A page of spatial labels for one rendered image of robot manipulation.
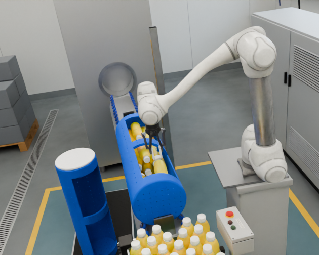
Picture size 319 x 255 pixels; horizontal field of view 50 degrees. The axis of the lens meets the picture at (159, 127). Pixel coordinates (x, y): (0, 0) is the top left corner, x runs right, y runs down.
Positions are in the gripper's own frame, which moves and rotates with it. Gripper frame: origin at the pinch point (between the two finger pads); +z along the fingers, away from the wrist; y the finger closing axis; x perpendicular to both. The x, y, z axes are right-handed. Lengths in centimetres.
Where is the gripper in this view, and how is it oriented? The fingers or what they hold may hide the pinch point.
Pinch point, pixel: (156, 153)
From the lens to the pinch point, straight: 192.0
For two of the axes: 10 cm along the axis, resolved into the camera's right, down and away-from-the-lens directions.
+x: 2.0, 4.1, -8.9
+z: 1.3, 8.9, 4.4
